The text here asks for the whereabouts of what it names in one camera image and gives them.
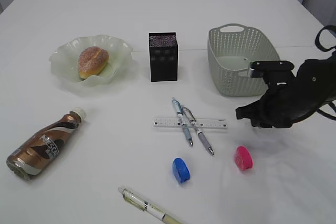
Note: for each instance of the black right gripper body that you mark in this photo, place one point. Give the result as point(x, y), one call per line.
point(292, 98)

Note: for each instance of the sugared bread roll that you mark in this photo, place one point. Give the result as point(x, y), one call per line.
point(92, 61)

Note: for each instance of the brown coffee drink bottle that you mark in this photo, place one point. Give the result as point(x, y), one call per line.
point(35, 154)

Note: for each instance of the pale green plastic basket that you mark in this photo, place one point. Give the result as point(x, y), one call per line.
point(230, 50)

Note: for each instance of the grey patterned pen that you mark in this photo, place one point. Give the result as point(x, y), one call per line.
point(197, 130)

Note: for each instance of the blue grey pen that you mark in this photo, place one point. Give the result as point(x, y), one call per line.
point(179, 113)

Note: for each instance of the black mesh pen holder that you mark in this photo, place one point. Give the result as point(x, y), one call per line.
point(163, 50)

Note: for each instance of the yellow green pen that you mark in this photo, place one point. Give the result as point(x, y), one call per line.
point(144, 205)

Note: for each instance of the pale green wavy plate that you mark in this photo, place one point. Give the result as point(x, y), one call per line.
point(64, 60)

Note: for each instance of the pink correction tape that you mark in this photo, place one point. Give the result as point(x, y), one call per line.
point(243, 159)

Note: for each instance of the blue correction tape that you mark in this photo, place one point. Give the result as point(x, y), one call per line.
point(180, 171)

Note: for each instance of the clear plastic ruler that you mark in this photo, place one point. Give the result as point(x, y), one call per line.
point(172, 122)

